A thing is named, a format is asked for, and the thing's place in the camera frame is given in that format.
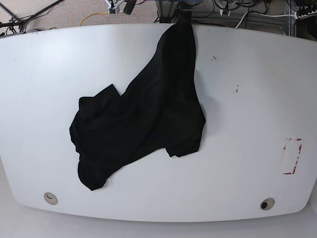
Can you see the black T-shirt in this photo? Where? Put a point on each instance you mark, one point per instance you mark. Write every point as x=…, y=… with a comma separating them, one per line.
x=159, y=109

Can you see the red tape rectangle marking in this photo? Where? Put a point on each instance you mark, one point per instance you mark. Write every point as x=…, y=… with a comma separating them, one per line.
x=290, y=155

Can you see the black tripod stand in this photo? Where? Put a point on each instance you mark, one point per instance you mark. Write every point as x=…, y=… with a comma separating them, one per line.
x=19, y=24

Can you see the white power strip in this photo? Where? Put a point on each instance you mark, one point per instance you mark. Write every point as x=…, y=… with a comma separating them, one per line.
x=305, y=13

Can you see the aluminium frame post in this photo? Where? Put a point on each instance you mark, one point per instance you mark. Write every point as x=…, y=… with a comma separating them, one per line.
x=166, y=9

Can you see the left table cable grommet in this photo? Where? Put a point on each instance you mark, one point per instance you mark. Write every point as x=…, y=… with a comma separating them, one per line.
x=50, y=198

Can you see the table cable grommet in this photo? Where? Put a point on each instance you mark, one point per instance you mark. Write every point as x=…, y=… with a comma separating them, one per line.
x=267, y=204
x=50, y=198

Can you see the right table cable grommet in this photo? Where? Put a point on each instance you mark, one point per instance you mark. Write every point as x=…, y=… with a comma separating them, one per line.
x=267, y=204

